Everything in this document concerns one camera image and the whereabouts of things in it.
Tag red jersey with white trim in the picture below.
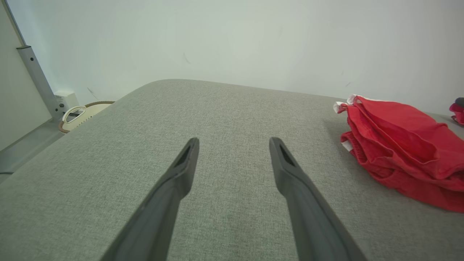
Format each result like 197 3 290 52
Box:
449 103 464 126

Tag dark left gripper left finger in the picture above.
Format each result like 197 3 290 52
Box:
100 137 200 261

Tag white wall box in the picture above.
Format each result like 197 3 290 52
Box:
54 91 80 110

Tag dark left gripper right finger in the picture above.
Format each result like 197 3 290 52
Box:
269 136 367 261

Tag grey metal post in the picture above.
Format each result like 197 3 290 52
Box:
16 45 64 122

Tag red shorts with white stripe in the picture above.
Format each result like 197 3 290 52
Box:
333 95 464 213

